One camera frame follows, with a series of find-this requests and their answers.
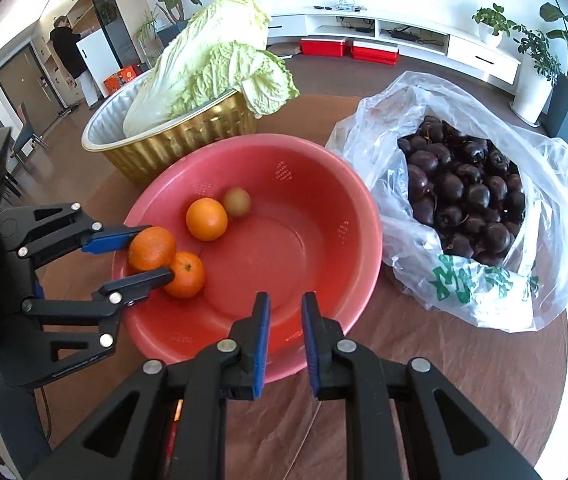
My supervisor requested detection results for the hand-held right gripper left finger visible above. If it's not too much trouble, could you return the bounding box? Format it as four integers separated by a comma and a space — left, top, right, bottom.
38, 292, 271, 480

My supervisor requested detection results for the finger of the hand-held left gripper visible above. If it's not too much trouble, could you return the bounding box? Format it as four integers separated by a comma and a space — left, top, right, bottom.
16, 267, 175, 388
0, 202, 152, 259

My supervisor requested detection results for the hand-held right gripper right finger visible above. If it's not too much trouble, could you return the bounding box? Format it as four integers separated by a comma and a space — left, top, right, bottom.
301, 292, 545, 480

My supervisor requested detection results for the orange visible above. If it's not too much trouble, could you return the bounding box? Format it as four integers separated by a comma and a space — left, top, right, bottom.
164, 251, 206, 300
186, 198, 229, 242
128, 226, 177, 273

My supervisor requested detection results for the red plastic basin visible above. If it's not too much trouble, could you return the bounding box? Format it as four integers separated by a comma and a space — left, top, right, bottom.
112, 133, 383, 383

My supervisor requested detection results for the golden metal basin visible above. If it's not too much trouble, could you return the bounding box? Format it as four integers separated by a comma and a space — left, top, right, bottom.
82, 77, 259, 186

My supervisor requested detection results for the brown kiwi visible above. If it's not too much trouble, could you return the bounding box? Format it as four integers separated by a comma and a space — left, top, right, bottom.
222, 187, 252, 218

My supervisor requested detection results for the orange cardboard box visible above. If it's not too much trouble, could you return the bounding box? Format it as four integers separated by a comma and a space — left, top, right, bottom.
102, 65, 140, 97

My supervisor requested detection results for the brown entrance door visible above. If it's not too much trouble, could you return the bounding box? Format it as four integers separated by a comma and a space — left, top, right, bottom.
0, 42, 62, 111

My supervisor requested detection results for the white panel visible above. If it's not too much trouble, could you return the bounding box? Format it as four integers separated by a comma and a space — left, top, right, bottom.
76, 27, 120, 98

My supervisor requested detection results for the napa cabbage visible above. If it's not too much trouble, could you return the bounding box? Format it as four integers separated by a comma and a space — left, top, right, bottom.
122, 0, 301, 138

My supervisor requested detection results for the tall black glass cabinet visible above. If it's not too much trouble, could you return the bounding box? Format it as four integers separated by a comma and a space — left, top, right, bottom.
88, 0, 125, 68

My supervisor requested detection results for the pile of dark chestnuts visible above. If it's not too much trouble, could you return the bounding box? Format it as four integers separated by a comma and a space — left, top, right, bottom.
397, 115, 527, 267

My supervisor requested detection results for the tall plant in dark pot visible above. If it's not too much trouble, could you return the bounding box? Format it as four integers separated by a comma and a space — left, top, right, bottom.
121, 0, 202, 48

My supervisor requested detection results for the clear plastic bag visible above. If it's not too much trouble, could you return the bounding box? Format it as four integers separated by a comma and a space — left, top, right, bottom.
325, 71, 568, 333

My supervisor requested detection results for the red box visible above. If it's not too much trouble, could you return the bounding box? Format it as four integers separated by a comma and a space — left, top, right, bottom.
350, 40, 399, 66
300, 37, 349, 58

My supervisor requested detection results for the white television cabinet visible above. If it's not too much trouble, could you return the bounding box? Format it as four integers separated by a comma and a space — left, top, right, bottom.
267, 6, 522, 96

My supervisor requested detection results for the plant in tall white pot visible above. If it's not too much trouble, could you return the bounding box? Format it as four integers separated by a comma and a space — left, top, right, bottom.
509, 22, 562, 126

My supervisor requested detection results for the small plant in white pot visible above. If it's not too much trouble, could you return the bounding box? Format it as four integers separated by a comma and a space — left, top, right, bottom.
473, 4, 515, 48

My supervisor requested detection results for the white wire plant rack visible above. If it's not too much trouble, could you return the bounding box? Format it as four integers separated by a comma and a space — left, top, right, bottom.
134, 10, 165, 68

